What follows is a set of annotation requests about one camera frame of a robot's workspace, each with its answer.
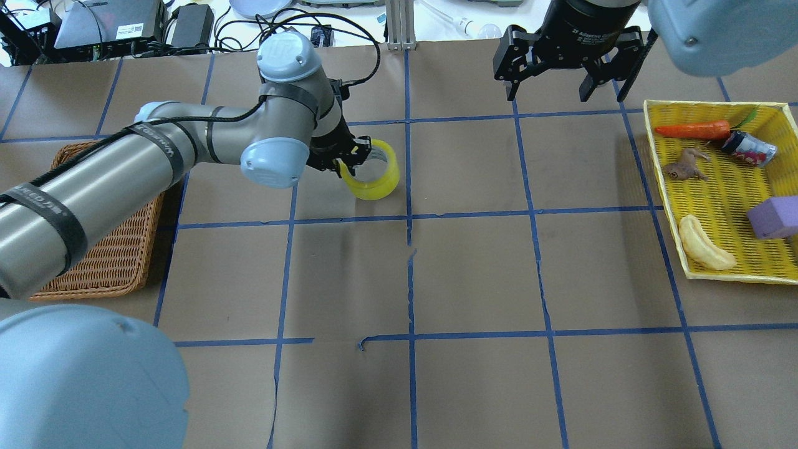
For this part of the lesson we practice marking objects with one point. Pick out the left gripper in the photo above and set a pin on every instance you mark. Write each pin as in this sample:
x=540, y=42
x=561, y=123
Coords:
x=328, y=144

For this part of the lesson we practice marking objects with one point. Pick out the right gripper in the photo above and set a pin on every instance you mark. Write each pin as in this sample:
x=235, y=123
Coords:
x=576, y=25

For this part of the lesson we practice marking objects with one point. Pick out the yellow tape roll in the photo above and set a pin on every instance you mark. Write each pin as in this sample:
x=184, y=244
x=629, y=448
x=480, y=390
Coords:
x=379, y=176

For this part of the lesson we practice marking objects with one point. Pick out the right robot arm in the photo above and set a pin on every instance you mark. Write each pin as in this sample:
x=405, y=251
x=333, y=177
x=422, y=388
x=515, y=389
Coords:
x=702, y=38

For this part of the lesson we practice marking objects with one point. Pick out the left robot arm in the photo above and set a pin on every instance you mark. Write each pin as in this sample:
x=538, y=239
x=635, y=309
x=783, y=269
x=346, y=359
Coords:
x=79, y=376

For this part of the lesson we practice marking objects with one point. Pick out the light bulb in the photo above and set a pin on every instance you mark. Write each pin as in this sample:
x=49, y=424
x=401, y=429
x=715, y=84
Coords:
x=467, y=27

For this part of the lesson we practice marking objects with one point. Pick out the black power adapter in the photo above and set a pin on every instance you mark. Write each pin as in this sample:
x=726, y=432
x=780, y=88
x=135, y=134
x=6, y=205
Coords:
x=322, y=36

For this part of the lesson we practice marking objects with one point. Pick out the brown toy animal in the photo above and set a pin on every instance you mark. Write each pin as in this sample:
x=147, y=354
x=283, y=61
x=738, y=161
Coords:
x=686, y=168

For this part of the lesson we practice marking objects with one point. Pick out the orange toy carrot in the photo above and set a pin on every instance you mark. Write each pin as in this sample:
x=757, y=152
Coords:
x=713, y=130

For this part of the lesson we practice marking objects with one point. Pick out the blue plate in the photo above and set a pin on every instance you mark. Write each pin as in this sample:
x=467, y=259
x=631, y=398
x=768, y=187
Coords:
x=263, y=8

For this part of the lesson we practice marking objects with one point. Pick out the yellow plastic basket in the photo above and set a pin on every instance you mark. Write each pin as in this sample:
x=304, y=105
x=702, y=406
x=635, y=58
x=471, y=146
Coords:
x=722, y=202

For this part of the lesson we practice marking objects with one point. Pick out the small drink can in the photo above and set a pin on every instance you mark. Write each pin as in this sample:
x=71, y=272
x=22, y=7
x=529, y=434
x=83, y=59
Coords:
x=748, y=149

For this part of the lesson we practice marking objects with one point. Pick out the black power brick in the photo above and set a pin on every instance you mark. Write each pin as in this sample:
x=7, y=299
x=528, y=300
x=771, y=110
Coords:
x=191, y=31

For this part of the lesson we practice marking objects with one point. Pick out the yellow toy banana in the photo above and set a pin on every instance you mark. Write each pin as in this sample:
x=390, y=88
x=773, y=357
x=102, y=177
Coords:
x=697, y=244

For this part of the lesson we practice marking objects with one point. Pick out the brown wicker basket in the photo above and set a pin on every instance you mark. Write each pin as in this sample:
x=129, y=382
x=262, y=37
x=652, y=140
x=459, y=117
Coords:
x=118, y=249

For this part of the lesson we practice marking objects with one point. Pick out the purple foam block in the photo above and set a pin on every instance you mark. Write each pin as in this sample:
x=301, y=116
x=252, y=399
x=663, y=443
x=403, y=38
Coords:
x=774, y=218

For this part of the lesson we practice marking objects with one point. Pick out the black electronics box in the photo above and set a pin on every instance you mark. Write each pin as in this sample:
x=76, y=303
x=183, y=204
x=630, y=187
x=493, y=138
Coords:
x=98, y=30

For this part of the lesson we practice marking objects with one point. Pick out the aluminium frame post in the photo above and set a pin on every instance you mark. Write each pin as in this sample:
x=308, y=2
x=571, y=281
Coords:
x=400, y=25

